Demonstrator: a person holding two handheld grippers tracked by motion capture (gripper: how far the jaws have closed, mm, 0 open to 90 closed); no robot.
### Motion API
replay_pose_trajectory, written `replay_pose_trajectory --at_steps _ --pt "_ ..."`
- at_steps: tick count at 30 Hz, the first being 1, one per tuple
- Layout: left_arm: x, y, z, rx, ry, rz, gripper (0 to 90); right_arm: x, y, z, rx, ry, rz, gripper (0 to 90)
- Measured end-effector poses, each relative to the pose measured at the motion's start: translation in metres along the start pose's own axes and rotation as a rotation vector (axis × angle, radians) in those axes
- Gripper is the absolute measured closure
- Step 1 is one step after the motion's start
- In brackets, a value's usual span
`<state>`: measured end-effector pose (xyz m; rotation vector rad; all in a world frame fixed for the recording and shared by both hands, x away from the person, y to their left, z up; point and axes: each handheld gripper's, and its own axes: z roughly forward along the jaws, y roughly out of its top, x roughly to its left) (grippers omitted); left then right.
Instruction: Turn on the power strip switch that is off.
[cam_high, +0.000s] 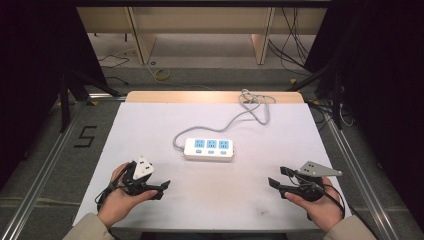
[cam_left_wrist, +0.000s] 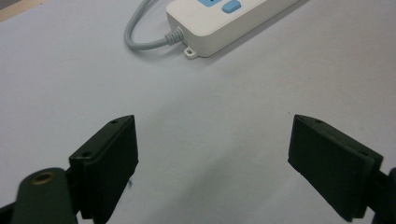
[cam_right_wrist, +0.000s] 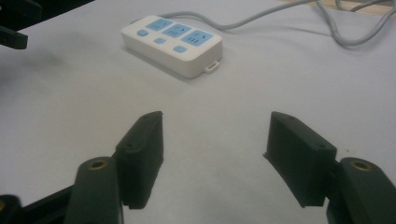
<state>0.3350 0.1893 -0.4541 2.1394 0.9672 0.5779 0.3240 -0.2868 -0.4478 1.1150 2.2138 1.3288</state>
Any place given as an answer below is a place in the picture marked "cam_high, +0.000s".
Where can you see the person's left hand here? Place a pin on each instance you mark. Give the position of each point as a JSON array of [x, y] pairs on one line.
[[116, 203]]

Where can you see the black metal stand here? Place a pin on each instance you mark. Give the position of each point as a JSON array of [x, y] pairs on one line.
[[335, 96], [71, 90]]

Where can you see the white power strip blue sockets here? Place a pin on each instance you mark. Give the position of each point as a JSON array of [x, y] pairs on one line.
[[209, 150]]

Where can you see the person's right hand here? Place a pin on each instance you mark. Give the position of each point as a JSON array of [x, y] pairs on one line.
[[320, 210]]

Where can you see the yellow tape roll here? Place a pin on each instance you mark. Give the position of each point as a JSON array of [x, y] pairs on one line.
[[163, 74]]

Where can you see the dark curtain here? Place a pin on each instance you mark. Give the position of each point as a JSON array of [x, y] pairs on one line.
[[386, 83], [33, 66]]

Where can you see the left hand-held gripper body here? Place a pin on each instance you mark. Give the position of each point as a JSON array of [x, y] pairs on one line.
[[142, 170]]

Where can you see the white table mat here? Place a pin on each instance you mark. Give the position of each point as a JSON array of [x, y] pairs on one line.
[[206, 196]]

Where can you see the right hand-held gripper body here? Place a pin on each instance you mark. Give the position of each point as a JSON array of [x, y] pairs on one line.
[[310, 186]]

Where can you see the beige wooden desk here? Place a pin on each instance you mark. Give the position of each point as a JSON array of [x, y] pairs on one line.
[[200, 20]]

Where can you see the aluminium floor rail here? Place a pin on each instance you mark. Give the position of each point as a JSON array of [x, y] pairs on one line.
[[36, 186], [363, 186]]

